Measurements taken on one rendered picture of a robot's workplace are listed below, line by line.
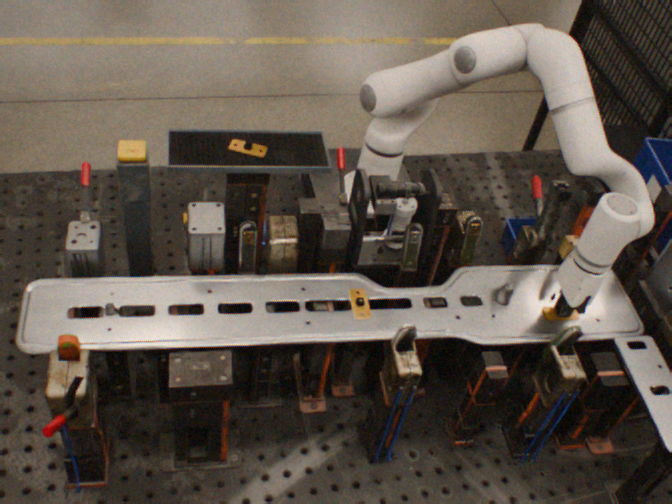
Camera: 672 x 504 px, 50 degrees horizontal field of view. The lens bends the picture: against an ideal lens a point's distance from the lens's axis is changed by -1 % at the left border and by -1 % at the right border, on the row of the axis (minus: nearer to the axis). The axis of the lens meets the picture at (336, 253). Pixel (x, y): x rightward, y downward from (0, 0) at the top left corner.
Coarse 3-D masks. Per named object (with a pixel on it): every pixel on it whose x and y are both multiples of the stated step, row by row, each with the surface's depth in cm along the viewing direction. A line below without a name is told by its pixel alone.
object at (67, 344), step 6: (60, 336) 131; (66, 336) 131; (72, 336) 132; (60, 342) 131; (66, 342) 131; (72, 342) 131; (78, 342) 133; (60, 348) 132; (66, 348) 132; (72, 348) 132; (78, 348) 133; (60, 354) 134; (66, 354) 134; (72, 354) 134; (78, 354) 135; (66, 360) 136; (72, 360) 137; (78, 360) 137
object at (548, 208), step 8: (552, 184) 166; (560, 184) 166; (552, 192) 166; (560, 192) 164; (568, 192) 163; (552, 200) 167; (560, 200) 164; (544, 208) 170; (552, 208) 170; (560, 208) 169; (544, 216) 170; (552, 216) 171; (544, 224) 172; (552, 224) 172; (536, 232) 174; (552, 232) 173; (536, 240) 174; (544, 240) 175
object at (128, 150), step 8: (120, 144) 162; (128, 144) 162; (136, 144) 163; (144, 144) 163; (120, 152) 160; (128, 152) 161; (136, 152) 161; (144, 152) 161; (120, 160) 160; (128, 160) 160; (136, 160) 160; (144, 160) 161
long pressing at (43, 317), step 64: (64, 320) 147; (128, 320) 149; (192, 320) 151; (256, 320) 153; (320, 320) 156; (384, 320) 158; (448, 320) 161; (512, 320) 163; (576, 320) 166; (640, 320) 169
